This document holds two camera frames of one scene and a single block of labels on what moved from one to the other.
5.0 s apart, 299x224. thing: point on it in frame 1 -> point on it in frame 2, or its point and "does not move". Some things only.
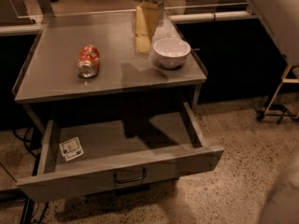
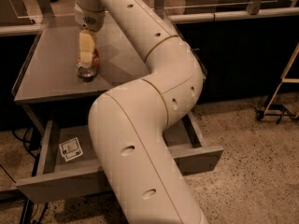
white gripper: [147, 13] -> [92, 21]
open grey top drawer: [95, 153] does not move
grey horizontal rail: [212, 16] does not move
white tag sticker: [71, 148] does not move
